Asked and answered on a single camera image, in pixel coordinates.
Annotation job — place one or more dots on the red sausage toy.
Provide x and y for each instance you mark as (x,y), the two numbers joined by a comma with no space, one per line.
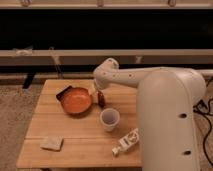
(101,99)

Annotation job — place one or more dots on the white plastic cup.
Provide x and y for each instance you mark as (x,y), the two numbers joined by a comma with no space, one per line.
(109,119)

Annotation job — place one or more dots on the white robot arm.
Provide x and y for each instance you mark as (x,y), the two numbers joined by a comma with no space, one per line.
(165,99)

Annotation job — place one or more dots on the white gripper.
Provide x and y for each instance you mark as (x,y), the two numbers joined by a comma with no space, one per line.
(95,87)

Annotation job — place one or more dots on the beige sponge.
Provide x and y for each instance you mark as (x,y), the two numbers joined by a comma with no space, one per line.
(52,143)

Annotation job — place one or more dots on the wooden table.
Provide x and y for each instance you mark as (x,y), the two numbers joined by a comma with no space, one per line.
(85,142)

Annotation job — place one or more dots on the orange frying pan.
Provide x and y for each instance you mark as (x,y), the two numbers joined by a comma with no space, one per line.
(74,100)

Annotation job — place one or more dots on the white horizontal rail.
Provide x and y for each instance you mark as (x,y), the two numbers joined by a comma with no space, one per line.
(92,57)

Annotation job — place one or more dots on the white plastic bottle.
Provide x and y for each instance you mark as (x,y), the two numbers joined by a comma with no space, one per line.
(126,142)

